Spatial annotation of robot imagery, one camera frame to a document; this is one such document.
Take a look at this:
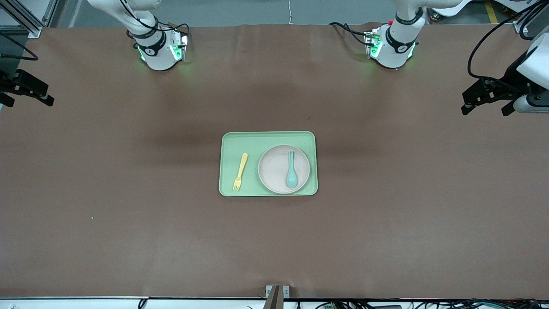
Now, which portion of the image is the round off-white speckled plate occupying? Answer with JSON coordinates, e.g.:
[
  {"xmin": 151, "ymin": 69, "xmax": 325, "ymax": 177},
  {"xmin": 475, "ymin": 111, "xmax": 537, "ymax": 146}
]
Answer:
[{"xmin": 258, "ymin": 145, "xmax": 311, "ymax": 194}]

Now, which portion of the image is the pale yellow plastic fork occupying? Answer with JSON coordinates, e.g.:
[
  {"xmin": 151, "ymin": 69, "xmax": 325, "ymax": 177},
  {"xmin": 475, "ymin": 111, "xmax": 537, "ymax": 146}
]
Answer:
[{"xmin": 233, "ymin": 153, "xmax": 249, "ymax": 191}]

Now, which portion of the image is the table cover sheet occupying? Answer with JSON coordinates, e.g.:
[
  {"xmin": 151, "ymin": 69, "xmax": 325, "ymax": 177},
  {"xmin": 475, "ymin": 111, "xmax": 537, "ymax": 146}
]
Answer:
[{"xmin": 0, "ymin": 24, "xmax": 549, "ymax": 299}]

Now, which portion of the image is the mint green plastic tray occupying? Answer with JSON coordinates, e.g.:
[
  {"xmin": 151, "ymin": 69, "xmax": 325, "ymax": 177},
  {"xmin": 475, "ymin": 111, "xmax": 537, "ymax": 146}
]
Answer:
[{"xmin": 219, "ymin": 131, "xmax": 319, "ymax": 197}]

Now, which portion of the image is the light blue plastic spoon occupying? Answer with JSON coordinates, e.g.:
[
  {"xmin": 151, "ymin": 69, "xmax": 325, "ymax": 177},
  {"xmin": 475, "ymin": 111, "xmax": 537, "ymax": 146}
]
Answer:
[{"xmin": 286, "ymin": 151, "xmax": 298, "ymax": 189}]

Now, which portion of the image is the black left arm gripper cable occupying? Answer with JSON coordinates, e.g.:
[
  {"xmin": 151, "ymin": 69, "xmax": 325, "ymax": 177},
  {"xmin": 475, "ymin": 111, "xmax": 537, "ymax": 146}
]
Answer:
[{"xmin": 467, "ymin": 0, "xmax": 549, "ymax": 93}]

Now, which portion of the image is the aluminium frame profile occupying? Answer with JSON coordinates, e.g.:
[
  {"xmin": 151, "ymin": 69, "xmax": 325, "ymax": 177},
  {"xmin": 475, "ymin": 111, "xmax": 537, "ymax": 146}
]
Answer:
[{"xmin": 0, "ymin": 0, "xmax": 58, "ymax": 39}]

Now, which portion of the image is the black left arm base cable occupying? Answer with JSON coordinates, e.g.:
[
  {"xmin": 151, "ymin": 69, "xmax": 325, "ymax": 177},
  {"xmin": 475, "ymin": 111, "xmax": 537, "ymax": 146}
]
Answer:
[{"xmin": 329, "ymin": 21, "xmax": 374, "ymax": 46}]

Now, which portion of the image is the black arm base cable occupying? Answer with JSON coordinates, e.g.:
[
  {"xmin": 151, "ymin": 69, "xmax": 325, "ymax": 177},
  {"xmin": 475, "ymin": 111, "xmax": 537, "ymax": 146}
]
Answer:
[
  {"xmin": 329, "ymin": 21, "xmax": 374, "ymax": 46},
  {"xmin": 162, "ymin": 23, "xmax": 190, "ymax": 48}
]

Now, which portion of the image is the black right arm base cable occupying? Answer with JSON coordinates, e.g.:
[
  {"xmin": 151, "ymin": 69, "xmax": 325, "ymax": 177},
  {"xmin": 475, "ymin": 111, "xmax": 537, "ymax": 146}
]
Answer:
[{"xmin": 162, "ymin": 23, "xmax": 190, "ymax": 48}]

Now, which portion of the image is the grey metal mount bracket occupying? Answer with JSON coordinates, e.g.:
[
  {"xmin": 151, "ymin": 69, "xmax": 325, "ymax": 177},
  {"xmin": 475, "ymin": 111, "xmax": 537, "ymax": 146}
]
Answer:
[{"xmin": 265, "ymin": 285, "xmax": 290, "ymax": 309}]

